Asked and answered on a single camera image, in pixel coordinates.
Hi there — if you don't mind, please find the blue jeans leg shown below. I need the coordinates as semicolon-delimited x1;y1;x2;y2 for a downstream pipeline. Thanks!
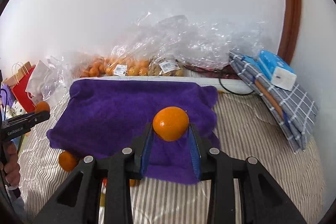
10;191;27;222

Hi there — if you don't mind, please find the medium orange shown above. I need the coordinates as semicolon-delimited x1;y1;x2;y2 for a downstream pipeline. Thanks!
58;151;79;172
34;101;50;113

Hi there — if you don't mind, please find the blue tissue pack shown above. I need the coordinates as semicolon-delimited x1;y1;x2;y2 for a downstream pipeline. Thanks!
243;50;297;91

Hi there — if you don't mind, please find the white plastic bag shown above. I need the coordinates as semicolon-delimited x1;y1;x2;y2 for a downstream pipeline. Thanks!
25;56;74;107

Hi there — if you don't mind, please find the bag of small oranges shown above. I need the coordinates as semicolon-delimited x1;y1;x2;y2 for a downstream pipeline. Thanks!
73;55;150;78

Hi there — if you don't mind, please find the black cable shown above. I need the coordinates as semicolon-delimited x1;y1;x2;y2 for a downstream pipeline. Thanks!
218;77;255;97

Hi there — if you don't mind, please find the left hand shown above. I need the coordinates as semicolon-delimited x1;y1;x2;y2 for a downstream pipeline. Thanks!
3;141;21;186

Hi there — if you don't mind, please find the striped quilt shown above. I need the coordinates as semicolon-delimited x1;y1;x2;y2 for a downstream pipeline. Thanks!
19;93;325;223

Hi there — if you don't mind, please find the clear plastic bag pile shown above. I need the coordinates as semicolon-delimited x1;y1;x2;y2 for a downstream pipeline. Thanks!
111;12;272;69

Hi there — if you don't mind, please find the grey plaid cloth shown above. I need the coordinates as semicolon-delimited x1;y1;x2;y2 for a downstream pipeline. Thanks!
229;51;318;153

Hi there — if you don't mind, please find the red paper bag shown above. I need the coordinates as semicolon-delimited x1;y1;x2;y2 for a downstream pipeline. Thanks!
4;61;35;113

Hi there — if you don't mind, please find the purple towel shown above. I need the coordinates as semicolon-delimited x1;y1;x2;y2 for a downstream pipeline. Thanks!
46;78;221;185

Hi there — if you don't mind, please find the brown wooden door frame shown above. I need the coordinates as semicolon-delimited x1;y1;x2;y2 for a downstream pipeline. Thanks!
277;0;302;64

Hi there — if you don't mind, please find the bag of brown fruits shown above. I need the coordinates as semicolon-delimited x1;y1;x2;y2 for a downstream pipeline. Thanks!
148;55;184;77

